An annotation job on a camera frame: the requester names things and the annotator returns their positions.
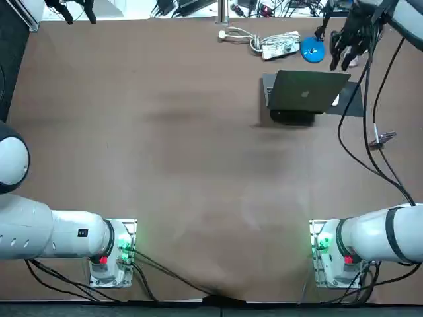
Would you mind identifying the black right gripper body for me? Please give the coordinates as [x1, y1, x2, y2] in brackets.
[343, 0, 386, 37]

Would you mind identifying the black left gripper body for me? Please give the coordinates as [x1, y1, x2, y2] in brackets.
[44, 0, 96, 7]

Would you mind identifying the grey laptop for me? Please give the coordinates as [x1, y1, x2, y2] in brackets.
[260, 69, 352, 116]

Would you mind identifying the black mouse pad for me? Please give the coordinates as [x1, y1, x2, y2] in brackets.
[326, 81, 365, 118]

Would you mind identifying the blue desk lamp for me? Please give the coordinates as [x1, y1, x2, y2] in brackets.
[301, 0, 334, 64]

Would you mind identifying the white power strip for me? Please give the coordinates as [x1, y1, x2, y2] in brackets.
[261, 31, 303, 61]

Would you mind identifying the small black power adapter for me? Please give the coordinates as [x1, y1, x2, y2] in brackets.
[154, 0, 178, 17]

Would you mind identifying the large black power adapter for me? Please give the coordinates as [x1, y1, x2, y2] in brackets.
[177, 0, 213, 17]

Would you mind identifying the aluminium table edge rail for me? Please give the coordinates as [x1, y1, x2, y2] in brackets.
[19, 0, 42, 32]

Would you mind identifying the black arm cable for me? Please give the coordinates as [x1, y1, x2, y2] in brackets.
[337, 36, 417, 206]

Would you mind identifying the black cable with white tag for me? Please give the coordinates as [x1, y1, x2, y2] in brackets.
[365, 13, 417, 207]

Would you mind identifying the white cable with plug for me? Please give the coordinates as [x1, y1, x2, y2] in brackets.
[217, 26, 265, 53]

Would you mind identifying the aluminium post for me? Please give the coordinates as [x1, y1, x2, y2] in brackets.
[215, 0, 230, 25]

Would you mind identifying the black base cable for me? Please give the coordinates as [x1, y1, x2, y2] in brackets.
[130, 247, 247, 303]

